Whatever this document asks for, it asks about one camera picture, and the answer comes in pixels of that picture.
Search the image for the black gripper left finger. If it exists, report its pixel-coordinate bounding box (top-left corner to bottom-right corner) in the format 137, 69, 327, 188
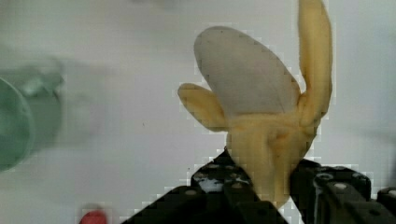
121, 150, 289, 224

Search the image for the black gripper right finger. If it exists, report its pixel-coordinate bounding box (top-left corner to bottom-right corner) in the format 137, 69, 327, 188
290, 160, 396, 224

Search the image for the plush peeled banana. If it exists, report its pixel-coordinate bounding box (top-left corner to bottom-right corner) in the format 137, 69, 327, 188
177, 0, 332, 207

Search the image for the green mug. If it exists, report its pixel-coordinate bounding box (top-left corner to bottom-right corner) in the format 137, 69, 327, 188
0, 62, 63, 171

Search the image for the red plush fruit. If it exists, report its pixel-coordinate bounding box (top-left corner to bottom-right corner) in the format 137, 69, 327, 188
78, 210, 107, 224

